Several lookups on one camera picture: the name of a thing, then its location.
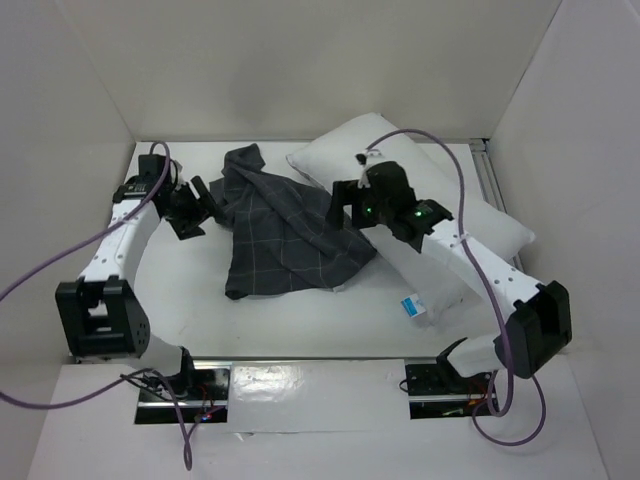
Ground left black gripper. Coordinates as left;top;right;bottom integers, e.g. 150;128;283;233
163;175;227;241

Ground dark grey checked pillowcase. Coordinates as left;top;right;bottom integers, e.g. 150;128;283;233
209;144;377;300

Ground white pillow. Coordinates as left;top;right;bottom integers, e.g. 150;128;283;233
287;113;535;322

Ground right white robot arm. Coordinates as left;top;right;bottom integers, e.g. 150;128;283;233
326;161;572;392

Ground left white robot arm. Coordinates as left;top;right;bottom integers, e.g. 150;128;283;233
55;154;222;399

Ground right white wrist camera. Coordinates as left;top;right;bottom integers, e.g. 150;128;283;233
355;149;385;171

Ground aluminium rail frame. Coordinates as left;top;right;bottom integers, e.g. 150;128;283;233
467;137;551;355

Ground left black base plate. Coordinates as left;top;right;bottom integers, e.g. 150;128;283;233
134;362;231;425

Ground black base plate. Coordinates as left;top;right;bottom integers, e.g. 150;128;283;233
398;357;491;420
134;362;231;425

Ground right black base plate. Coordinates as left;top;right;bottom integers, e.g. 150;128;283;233
398;357;491;420

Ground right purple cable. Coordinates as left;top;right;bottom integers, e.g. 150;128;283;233
367;128;547;446

